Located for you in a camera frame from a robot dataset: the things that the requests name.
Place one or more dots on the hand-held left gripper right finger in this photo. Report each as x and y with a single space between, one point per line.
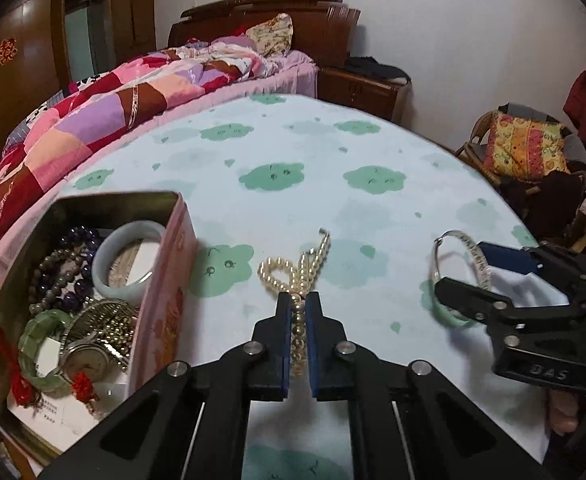
313 360

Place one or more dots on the red hanging garment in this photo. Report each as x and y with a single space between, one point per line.
578 100

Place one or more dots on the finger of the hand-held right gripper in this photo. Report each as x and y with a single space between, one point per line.
508 258
473 300

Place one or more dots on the pink tin box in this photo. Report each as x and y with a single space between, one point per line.
173 285

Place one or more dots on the patchwork quilt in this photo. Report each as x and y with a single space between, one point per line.
98 115

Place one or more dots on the floral pillow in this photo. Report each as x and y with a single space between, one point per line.
273 35

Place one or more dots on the red paper decoration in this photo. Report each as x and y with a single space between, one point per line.
5 51

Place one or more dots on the wooden nightstand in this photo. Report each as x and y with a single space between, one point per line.
363 90

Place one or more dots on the pink bed sheet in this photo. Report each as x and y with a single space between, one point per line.
298 75

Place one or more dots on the silver bangle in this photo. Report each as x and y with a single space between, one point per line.
479 260

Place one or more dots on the yellow patterned cushion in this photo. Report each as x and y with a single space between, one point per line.
523 145

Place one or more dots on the pale jade bangle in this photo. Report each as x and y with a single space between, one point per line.
123 232

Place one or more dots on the dark cloth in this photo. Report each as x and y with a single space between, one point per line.
548 205

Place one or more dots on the white paper card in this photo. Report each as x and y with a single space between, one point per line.
58 417

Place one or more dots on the wooden headboard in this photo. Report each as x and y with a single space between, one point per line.
323 35

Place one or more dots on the silver wristwatch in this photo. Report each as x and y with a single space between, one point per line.
85 362

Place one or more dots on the dark folded clothes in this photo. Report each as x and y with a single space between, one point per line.
378 69

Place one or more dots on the wooden wardrobe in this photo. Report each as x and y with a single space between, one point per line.
23 35

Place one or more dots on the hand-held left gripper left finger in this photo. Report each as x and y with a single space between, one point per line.
288 365

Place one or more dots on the wicker chair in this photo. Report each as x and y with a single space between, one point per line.
473 135

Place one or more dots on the person's right hand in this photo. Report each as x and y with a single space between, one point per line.
563 412

